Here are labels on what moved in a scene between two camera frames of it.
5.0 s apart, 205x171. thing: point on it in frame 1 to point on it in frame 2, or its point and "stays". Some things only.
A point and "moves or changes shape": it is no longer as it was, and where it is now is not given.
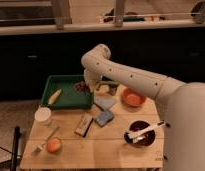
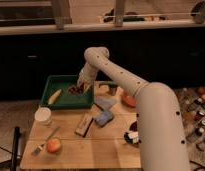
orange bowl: [132, 98] stays
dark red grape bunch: [81, 86] moves or changes shape
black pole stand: [15, 149] stays
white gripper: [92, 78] to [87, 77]
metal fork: [39, 147] stays
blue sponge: [104, 117] stays
